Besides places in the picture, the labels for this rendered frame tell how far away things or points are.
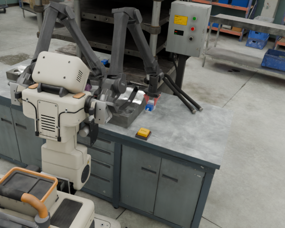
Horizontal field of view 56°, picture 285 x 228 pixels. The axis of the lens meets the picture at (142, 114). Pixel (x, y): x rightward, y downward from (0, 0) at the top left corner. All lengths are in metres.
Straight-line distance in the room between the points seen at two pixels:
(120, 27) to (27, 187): 0.84
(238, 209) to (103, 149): 1.27
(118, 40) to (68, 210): 0.81
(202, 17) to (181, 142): 1.04
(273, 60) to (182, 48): 2.94
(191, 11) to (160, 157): 1.17
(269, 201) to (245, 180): 0.27
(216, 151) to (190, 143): 0.17
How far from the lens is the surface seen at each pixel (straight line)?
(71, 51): 3.18
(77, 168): 1.46
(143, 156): 1.84
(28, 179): 1.33
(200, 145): 1.73
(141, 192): 2.08
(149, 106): 1.75
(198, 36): 2.31
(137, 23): 1.46
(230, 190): 2.69
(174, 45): 2.38
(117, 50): 1.33
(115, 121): 1.79
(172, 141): 1.71
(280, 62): 5.12
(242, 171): 2.94
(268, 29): 4.84
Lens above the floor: 1.81
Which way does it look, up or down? 31 degrees down
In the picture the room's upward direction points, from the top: 5 degrees clockwise
